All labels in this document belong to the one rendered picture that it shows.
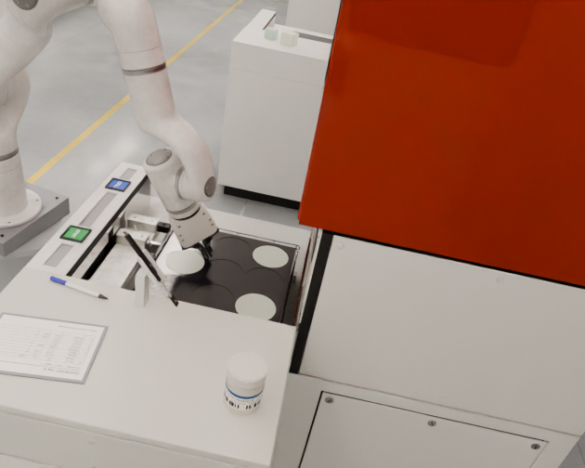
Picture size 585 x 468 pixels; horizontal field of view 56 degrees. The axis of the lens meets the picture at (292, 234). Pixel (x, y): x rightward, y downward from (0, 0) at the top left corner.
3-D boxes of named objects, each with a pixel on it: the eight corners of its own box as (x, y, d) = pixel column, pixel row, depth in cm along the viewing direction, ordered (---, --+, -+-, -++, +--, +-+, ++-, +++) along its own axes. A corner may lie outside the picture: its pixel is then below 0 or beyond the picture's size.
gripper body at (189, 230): (197, 188, 136) (211, 219, 144) (160, 207, 134) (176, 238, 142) (208, 203, 131) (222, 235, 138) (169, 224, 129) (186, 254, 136)
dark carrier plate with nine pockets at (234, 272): (295, 249, 156) (296, 248, 156) (277, 332, 128) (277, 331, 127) (178, 224, 157) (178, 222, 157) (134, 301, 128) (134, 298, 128)
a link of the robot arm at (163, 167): (206, 189, 131) (175, 185, 135) (187, 146, 121) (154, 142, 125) (188, 214, 126) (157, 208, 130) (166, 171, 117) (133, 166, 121)
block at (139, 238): (149, 242, 150) (149, 233, 148) (144, 249, 147) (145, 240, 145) (121, 236, 150) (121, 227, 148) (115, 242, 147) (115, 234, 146)
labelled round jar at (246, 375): (264, 390, 104) (271, 356, 99) (256, 420, 98) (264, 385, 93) (227, 382, 104) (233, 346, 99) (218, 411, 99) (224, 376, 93)
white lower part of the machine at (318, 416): (439, 394, 240) (512, 243, 195) (462, 597, 172) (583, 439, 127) (282, 358, 242) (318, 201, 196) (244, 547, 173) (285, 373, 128)
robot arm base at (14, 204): (-51, 216, 147) (-67, 156, 136) (-3, 183, 162) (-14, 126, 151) (12, 236, 145) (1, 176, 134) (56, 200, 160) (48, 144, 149)
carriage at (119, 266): (160, 233, 159) (160, 225, 157) (107, 317, 129) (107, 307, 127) (133, 227, 159) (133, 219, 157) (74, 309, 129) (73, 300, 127)
